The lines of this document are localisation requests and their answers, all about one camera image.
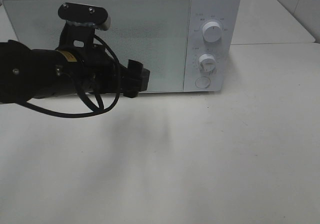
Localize round door release button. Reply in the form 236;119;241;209
195;77;211;88

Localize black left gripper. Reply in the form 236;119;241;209
53;21;150;98

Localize white microwave door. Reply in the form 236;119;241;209
4;0;190;92

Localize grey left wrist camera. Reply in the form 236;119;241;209
58;2;111;31

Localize white microwave oven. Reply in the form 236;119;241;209
2;0;240;92

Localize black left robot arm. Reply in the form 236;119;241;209
0;23;150;103

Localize upper white power knob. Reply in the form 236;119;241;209
202;20;222;43

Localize white timer knob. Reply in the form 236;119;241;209
198;54;216;72

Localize black left camera cable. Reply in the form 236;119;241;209
23;34;121;119

